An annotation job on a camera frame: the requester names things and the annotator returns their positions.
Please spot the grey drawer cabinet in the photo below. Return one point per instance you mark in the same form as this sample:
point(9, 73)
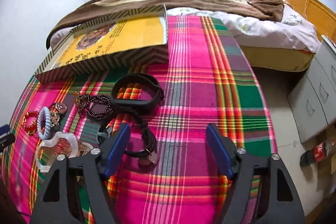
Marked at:
point(313, 99)

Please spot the black wristband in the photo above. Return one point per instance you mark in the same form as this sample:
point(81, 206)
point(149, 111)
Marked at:
point(139, 106)

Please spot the round charm keychain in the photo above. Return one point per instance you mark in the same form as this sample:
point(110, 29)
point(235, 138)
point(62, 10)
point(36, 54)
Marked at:
point(57, 111)

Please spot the pink plaid tablecloth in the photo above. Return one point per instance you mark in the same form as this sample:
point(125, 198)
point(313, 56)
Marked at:
point(206, 80)

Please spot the brown fleece blanket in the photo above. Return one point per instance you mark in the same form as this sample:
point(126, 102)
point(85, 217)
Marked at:
point(260, 9)

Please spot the cola bottle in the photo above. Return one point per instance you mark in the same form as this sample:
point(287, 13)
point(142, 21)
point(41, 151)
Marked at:
point(318, 153)

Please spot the bed with white sheet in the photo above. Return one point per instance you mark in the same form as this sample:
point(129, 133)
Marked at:
point(288, 45)

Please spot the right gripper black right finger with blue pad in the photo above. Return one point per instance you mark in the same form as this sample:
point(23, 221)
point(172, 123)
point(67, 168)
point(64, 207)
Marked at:
point(277, 198)

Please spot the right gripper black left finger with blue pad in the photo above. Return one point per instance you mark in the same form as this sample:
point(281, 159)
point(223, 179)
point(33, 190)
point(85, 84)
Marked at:
point(58, 201)

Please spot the striped cardboard tray yellow inside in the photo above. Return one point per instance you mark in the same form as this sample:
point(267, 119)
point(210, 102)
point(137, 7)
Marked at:
point(121, 39)

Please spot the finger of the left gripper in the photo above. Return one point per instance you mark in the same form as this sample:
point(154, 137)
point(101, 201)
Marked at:
point(4, 129)
point(6, 140)

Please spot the wooden headboard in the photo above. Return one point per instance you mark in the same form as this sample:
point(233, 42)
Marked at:
point(318, 14)

